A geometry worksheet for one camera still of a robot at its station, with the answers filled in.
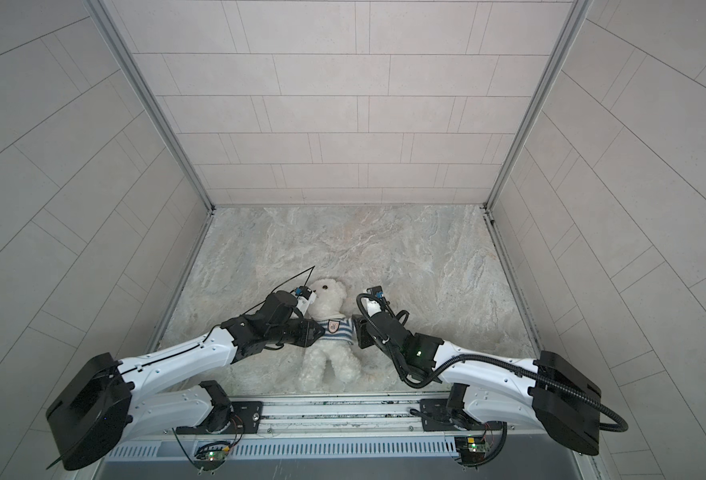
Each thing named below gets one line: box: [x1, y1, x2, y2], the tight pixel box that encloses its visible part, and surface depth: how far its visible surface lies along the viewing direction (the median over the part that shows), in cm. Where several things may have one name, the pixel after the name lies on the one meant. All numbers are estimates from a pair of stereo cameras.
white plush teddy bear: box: [300, 278, 363, 391], surface depth 78 cm
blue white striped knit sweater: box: [316, 317, 355, 345], surface depth 80 cm
